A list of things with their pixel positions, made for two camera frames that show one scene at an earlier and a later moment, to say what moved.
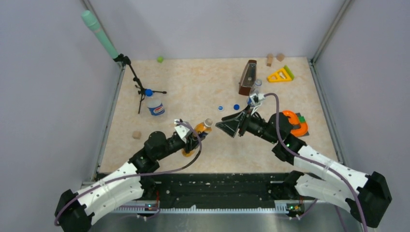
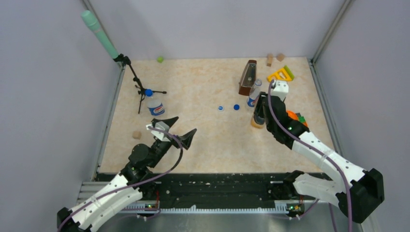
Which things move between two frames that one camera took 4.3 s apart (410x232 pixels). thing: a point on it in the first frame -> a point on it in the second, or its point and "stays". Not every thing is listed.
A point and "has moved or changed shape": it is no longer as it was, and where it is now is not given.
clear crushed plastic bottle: [255, 90] stays
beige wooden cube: [137, 135] stays
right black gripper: [230, 127] -> [259, 109]
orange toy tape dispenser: [297, 119] stays
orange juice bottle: [205, 127] has moved or changed shape
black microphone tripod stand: [143, 92] stays
